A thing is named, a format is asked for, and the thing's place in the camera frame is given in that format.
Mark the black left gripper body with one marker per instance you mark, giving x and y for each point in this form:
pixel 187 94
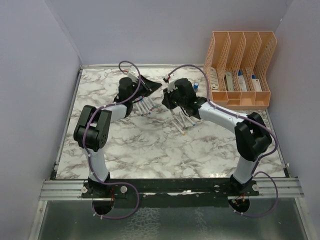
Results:
pixel 144 90

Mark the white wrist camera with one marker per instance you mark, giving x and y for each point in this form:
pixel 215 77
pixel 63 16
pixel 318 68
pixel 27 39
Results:
pixel 132 74
pixel 170 86

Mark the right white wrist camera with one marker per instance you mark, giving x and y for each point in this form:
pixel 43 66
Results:
pixel 170 86

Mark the white blue box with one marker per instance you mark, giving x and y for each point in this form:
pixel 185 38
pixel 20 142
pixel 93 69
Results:
pixel 242 82

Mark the light blue capped marker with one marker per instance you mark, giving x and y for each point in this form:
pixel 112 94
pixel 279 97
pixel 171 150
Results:
pixel 191 122

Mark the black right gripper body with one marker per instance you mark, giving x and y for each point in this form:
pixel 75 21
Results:
pixel 172 101

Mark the white printed card package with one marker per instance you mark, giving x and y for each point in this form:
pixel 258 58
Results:
pixel 214 81

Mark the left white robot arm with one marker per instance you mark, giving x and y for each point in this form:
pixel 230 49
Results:
pixel 92 129

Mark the peach capped marker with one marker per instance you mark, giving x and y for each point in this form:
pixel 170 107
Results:
pixel 178 128

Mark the aluminium frame rail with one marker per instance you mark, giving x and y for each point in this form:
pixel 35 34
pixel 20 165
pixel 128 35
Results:
pixel 260 187

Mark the white red box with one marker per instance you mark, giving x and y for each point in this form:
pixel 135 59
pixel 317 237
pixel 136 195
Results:
pixel 256 83

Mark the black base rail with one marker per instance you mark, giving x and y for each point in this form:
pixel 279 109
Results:
pixel 160 200

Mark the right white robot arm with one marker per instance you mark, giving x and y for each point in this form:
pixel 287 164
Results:
pixel 251 135

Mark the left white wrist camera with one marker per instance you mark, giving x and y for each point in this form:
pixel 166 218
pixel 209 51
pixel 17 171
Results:
pixel 132 74

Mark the peach plastic desk organizer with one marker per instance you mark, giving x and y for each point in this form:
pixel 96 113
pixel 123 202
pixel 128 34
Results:
pixel 236 66

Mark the purple capped marker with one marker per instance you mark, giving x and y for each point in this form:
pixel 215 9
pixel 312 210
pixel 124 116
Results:
pixel 150 106

